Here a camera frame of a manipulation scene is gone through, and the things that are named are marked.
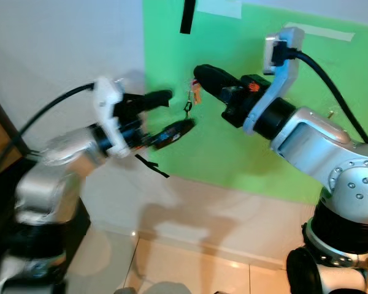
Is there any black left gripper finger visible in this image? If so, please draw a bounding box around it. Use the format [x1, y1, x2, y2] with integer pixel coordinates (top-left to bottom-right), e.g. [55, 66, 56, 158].
[138, 90, 174, 112]
[150, 118, 196, 151]

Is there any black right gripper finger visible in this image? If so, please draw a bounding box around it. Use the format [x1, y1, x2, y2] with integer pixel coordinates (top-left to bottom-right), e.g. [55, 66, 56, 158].
[205, 87, 243, 104]
[193, 64, 249, 91]

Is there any key bunch with orange tie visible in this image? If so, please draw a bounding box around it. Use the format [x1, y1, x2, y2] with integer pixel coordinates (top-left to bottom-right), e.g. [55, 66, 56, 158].
[185, 80, 203, 119]

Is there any thin black tape strip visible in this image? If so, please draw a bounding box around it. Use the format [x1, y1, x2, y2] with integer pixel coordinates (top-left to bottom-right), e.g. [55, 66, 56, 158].
[135, 154, 171, 179]

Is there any wide white tape strip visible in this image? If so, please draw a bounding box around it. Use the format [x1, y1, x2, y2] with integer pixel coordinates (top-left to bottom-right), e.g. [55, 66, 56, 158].
[195, 0, 243, 18]

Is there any long white tape strip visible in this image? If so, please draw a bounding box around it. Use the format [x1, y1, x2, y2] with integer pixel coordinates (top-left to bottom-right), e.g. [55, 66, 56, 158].
[285, 23, 355, 42]

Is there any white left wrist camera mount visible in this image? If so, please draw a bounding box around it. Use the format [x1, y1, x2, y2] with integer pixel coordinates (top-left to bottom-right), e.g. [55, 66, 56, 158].
[92, 77, 126, 159]

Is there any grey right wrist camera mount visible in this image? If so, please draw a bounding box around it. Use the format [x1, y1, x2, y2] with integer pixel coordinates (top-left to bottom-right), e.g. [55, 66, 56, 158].
[242, 28, 305, 135]

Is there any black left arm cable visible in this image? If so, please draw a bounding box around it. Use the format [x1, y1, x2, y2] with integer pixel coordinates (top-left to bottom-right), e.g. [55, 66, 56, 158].
[12, 83, 102, 154]

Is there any green wall sheet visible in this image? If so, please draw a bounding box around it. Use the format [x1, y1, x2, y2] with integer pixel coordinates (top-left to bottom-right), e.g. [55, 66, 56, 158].
[142, 0, 368, 206]

